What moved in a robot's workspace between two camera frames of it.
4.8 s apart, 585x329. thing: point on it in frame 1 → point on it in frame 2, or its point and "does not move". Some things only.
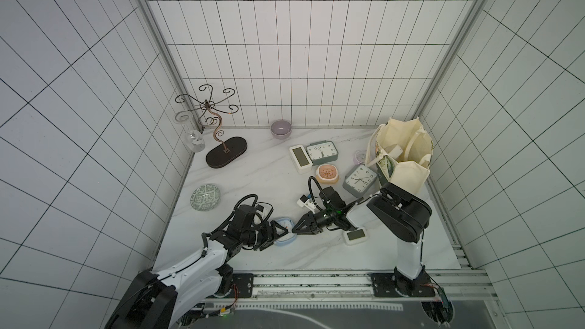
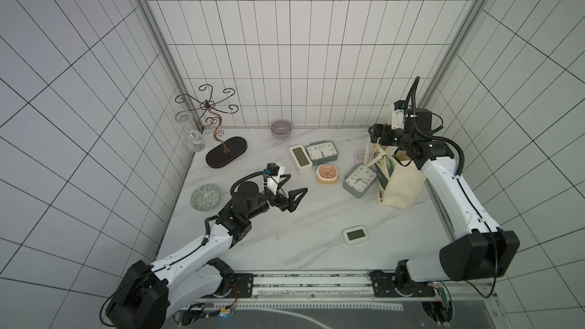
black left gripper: [267, 239] → [290, 204]
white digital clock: [301, 158] does not move
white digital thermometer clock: [355, 236] does not move
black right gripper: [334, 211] → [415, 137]
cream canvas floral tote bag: [401, 150] does not move
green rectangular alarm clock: [322, 152] does not move
